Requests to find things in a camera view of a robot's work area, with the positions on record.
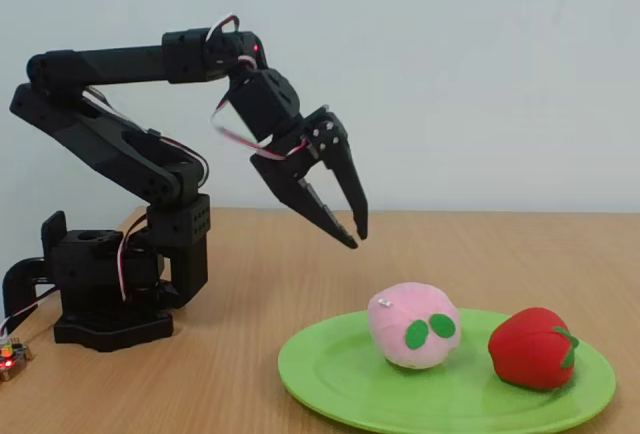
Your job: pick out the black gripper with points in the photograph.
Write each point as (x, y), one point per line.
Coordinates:
(296, 163)

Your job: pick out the pink plush peach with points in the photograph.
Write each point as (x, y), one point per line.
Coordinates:
(405, 324)

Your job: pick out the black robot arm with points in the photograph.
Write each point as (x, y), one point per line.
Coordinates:
(125, 61)

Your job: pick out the green oval plate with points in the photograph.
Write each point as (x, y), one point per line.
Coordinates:
(340, 369)

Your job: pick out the red plush strawberry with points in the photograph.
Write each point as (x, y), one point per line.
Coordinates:
(530, 354)

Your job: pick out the black table clamp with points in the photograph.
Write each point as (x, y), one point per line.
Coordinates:
(20, 274)

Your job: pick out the small controller circuit board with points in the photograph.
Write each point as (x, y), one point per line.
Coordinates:
(12, 359)

